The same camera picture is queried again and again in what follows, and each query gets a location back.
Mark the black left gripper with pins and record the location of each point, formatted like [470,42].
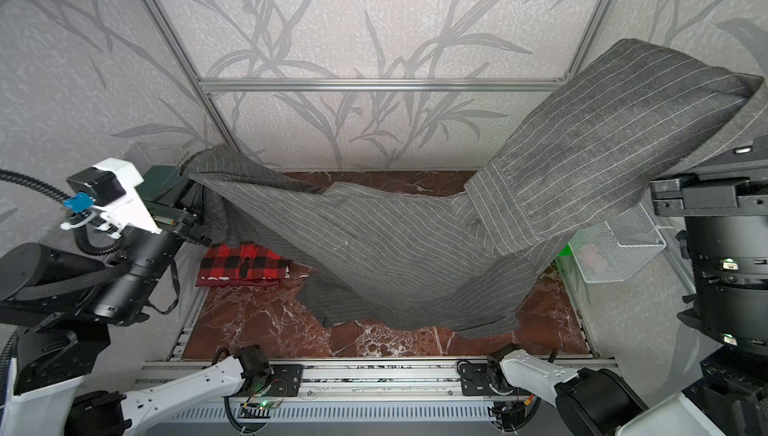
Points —
[182,220]

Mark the grey pinstriped long sleeve shirt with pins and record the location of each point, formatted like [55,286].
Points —
[466,262]

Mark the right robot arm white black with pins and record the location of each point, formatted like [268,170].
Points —
[723,202]

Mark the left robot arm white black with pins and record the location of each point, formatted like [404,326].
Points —
[63,305]

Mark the red black plaid folded shirt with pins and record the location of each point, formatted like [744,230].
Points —
[247,265]

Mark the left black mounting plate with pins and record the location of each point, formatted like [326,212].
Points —
[286,381]

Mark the black mounting plate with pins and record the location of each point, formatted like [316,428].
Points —
[474,378]
[286,381]

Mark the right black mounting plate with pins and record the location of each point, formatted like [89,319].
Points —
[474,378]

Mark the green plastic basket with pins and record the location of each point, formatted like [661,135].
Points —
[566,251]

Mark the clear plastic wall tray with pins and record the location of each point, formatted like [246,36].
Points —
[159,166]

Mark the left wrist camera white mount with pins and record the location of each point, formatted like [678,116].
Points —
[108,190]

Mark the aluminium horizontal frame bar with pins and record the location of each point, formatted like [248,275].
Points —
[375,85]

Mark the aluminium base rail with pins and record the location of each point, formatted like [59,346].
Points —
[363,379]

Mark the white wire mesh basket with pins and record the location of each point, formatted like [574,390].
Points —
[614,250]

